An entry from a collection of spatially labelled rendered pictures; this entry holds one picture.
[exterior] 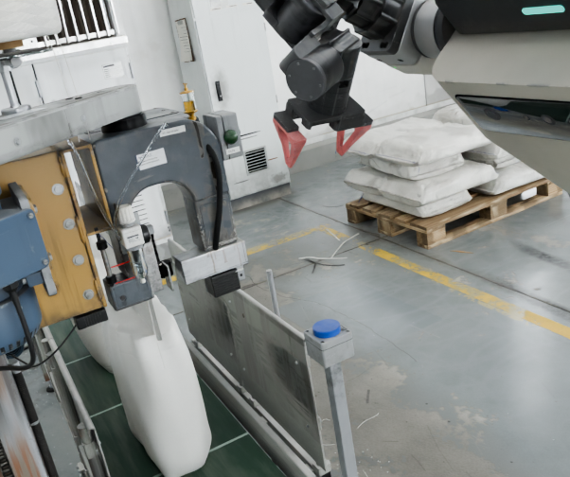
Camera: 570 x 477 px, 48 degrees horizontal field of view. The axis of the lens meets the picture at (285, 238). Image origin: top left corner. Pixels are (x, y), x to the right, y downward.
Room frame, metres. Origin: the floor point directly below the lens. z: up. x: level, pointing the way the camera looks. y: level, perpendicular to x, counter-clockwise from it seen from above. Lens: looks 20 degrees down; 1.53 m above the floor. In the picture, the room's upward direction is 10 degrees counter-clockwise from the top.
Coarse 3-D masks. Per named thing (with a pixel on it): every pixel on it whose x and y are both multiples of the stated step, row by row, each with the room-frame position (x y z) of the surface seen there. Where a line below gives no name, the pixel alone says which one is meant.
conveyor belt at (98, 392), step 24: (72, 336) 2.40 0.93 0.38; (72, 360) 2.19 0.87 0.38; (96, 384) 1.98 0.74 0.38; (96, 408) 1.83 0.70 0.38; (120, 408) 1.81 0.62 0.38; (216, 408) 1.72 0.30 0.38; (120, 432) 1.68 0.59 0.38; (216, 432) 1.60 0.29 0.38; (240, 432) 1.58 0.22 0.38; (120, 456) 1.56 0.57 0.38; (144, 456) 1.54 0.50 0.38; (216, 456) 1.49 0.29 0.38; (240, 456) 1.47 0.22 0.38; (264, 456) 1.45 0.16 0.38
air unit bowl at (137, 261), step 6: (132, 252) 1.13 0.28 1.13; (138, 252) 1.14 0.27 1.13; (132, 258) 1.13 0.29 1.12; (138, 258) 1.13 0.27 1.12; (144, 258) 1.14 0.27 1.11; (132, 264) 1.14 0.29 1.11; (138, 264) 1.13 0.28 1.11; (144, 264) 1.14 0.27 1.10; (132, 270) 1.14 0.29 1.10; (138, 270) 1.13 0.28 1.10; (144, 270) 1.14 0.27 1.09; (138, 276) 1.13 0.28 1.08; (144, 276) 1.14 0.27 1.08
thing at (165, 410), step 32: (128, 320) 1.53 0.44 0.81; (160, 320) 1.49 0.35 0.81; (128, 352) 1.44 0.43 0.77; (128, 384) 1.46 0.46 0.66; (160, 384) 1.40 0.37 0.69; (192, 384) 1.44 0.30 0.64; (128, 416) 1.60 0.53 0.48; (160, 416) 1.40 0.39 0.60; (192, 416) 1.43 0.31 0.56; (160, 448) 1.40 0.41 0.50; (192, 448) 1.42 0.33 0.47
